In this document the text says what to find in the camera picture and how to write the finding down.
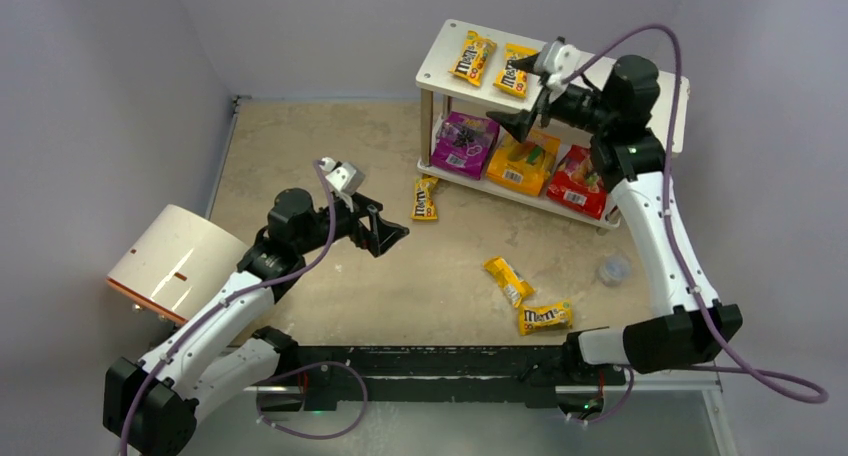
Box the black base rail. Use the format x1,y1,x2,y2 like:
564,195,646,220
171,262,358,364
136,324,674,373
275,345,626,411

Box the red candy bag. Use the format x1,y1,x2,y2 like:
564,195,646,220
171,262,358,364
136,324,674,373
546,145,607,220

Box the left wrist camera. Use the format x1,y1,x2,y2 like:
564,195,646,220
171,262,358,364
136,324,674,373
319,157,366,211

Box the white two-tier shelf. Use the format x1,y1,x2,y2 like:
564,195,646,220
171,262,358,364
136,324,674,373
416,19,691,232

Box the purple candy bag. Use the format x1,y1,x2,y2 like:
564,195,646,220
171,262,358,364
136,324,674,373
430,112,500,180

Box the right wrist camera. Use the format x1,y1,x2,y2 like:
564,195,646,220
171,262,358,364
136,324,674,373
533,37,582,101

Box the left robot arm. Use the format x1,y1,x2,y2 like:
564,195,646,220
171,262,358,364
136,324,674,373
103,188,409,455

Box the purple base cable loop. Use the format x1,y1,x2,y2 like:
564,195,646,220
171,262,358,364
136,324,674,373
254,358,370,440

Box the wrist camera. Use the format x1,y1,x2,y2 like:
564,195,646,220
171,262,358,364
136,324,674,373
319,157,366,211
533,37,582,101

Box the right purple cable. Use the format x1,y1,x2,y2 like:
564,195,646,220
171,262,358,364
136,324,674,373
563,23,829,405

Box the yellow m&m bag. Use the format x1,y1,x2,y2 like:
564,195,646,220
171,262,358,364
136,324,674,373
518,300,574,336
448,30,497,87
483,257,535,308
493,43,537,99
410,176,439,221

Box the white cylinder roll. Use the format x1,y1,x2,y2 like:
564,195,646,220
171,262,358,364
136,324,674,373
106,204,248,325

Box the small clear round cap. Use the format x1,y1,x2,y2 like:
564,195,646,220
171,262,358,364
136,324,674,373
596,254,632,287

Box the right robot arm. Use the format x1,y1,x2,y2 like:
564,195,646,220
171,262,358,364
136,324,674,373
487,55,743,373

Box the orange candy bag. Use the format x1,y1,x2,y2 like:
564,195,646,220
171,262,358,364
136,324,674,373
486,129,561,197

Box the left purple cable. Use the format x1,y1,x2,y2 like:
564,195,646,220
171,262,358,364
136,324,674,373
119,160,339,456

